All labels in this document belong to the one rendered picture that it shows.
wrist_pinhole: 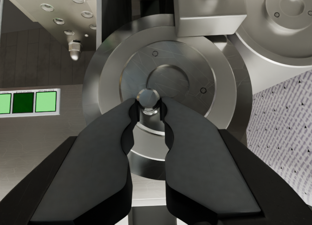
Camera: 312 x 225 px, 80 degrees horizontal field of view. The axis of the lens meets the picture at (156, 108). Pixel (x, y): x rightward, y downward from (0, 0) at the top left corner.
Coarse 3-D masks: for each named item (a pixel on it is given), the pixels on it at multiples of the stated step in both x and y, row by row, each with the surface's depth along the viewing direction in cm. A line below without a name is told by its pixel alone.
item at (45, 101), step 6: (42, 96) 49; (48, 96) 49; (54, 96) 49; (36, 102) 49; (42, 102) 49; (48, 102) 49; (54, 102) 49; (36, 108) 49; (42, 108) 49; (48, 108) 49; (54, 108) 49
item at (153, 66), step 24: (144, 48) 15; (168, 48) 15; (192, 48) 15; (144, 72) 14; (168, 72) 14; (192, 72) 14; (120, 96) 14; (168, 96) 14; (192, 96) 14; (144, 120) 14
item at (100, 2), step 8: (104, 0) 20; (112, 0) 23; (120, 0) 29; (104, 8) 20; (112, 8) 23; (120, 8) 29; (128, 8) 38; (104, 16) 19; (112, 16) 23; (120, 16) 29; (128, 16) 38; (104, 24) 19; (112, 24) 23; (120, 24) 28; (104, 32) 19; (112, 32) 23; (96, 48) 18
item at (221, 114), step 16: (144, 32) 16; (160, 32) 16; (128, 48) 16; (208, 48) 16; (112, 64) 16; (224, 64) 16; (112, 80) 16; (224, 80) 16; (112, 96) 15; (224, 96) 15; (224, 112) 15; (224, 128) 15; (144, 144) 15; (160, 144) 15; (160, 160) 15
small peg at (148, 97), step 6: (144, 90) 11; (150, 90) 11; (138, 96) 11; (144, 96) 11; (150, 96) 11; (156, 96) 11; (138, 102) 11; (144, 102) 11; (150, 102) 11; (156, 102) 11; (144, 108) 11; (150, 108) 11; (156, 108) 12; (150, 114) 13
